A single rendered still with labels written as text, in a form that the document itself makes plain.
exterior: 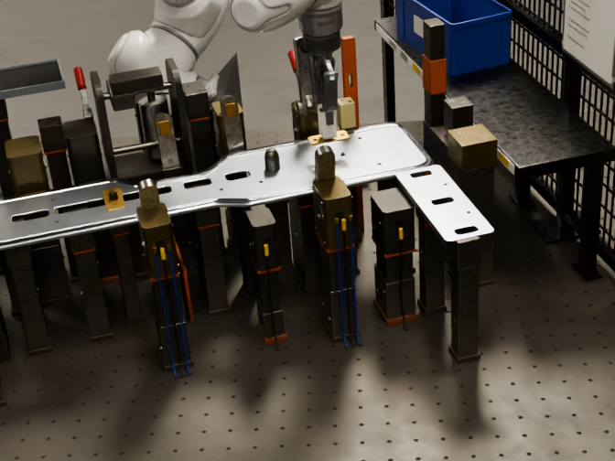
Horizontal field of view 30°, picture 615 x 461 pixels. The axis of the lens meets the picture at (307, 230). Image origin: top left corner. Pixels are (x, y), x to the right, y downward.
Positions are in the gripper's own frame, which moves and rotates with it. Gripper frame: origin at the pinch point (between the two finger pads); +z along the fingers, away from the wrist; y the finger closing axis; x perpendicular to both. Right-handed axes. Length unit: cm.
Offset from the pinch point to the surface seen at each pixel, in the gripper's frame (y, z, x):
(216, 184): 2.0, 8.8, -25.3
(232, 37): -327, 108, 42
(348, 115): -10.9, 5.2, 7.9
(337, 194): 23.4, 4.4, -5.2
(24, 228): 5, 9, -65
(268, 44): -310, 108, 56
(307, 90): -14.5, -1.0, -0.2
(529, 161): 23.0, 5.9, 35.6
